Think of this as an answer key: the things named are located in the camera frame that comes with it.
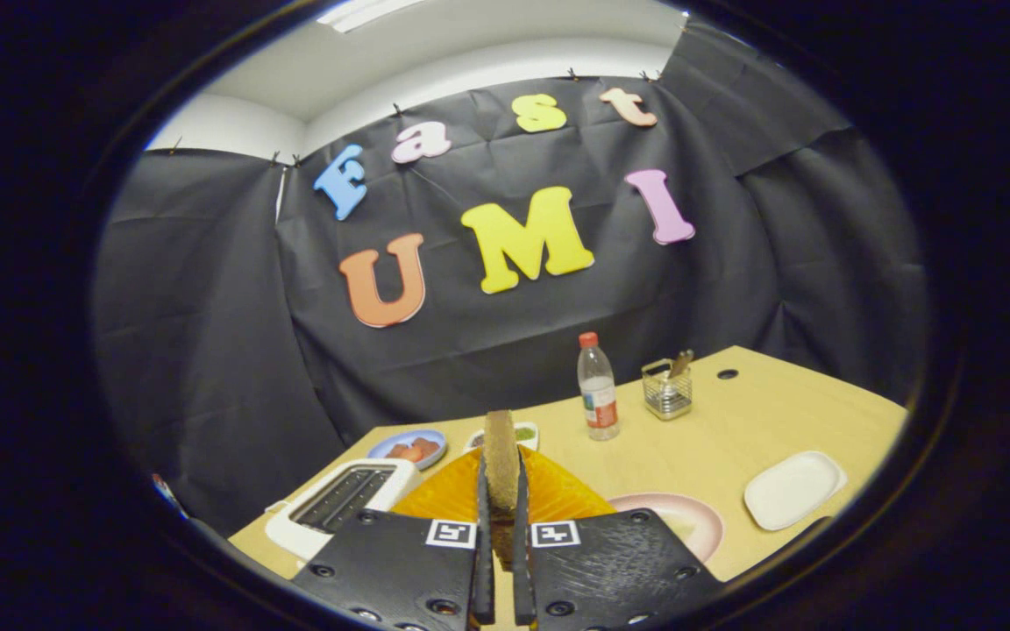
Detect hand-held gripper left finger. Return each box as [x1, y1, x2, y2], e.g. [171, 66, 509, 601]
[290, 447, 495, 631]

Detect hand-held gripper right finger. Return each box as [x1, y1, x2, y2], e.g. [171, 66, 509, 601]
[512, 445, 725, 631]

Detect brown toast slice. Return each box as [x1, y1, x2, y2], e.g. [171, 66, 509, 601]
[483, 409, 521, 562]

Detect white divided condiment dish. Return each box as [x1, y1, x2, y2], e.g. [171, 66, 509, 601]
[466, 422, 540, 452]

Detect tomato slices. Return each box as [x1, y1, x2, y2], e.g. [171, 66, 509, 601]
[385, 436, 441, 464]

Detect small blue plate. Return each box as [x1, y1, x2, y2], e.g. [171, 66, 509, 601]
[367, 429, 448, 471]

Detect clear plastic water bottle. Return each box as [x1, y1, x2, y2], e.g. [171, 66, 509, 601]
[577, 331, 621, 442]

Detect round pink plate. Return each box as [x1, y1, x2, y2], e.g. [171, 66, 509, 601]
[608, 492, 725, 564]

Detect white toaster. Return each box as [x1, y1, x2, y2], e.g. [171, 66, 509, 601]
[264, 458, 423, 562]

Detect white rounded square plate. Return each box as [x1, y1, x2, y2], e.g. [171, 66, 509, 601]
[743, 450, 848, 532]

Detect ceiling light panel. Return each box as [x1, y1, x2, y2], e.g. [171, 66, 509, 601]
[317, 0, 427, 34]

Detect metal wire utensil holder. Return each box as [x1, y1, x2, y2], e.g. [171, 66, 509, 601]
[641, 358, 694, 422]

